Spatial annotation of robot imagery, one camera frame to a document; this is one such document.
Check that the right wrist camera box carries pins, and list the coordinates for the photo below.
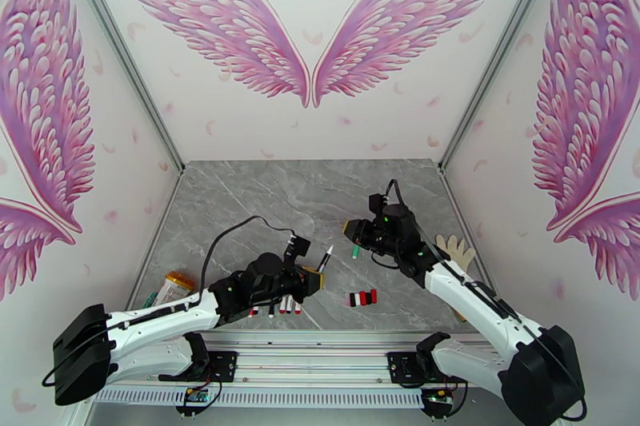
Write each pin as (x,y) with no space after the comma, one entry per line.
(377,204)

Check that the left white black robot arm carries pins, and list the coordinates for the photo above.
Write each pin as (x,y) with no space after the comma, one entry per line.
(160,322)

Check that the aluminium table edge rail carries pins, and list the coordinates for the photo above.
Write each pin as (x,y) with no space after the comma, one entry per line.
(173,195)
(450,195)

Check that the cream work glove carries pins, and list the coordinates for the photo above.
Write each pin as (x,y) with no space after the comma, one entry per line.
(457,250)

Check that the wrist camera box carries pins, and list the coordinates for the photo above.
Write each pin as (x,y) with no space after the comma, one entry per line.
(377,204)
(299,246)

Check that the left small circuit board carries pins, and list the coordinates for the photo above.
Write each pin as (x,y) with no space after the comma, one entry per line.
(196,395)

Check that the green marker pen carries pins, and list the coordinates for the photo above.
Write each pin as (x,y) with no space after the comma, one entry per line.
(355,253)

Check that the green white small packet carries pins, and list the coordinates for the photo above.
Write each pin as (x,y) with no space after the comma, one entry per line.
(150,300)

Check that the white bottle orange lid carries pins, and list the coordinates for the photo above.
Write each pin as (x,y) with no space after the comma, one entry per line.
(175,289)

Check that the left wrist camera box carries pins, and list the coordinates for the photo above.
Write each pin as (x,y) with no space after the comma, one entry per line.
(299,246)

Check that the white navy-ink marker pen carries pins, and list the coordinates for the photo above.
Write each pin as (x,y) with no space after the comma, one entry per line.
(325,259)

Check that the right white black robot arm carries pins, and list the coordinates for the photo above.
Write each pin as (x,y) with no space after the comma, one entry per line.
(475,295)

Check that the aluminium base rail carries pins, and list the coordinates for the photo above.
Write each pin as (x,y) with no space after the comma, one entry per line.
(310,354)

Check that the right small circuit board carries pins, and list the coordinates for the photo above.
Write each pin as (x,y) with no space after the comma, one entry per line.
(437,397)

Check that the small circuit board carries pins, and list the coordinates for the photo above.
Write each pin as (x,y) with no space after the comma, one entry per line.
(196,395)
(437,397)

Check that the aluminium corner post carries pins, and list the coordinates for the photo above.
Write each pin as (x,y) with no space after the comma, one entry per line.
(125,60)
(498,60)

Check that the white perforated strip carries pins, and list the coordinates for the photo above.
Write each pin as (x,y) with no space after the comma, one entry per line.
(300,397)

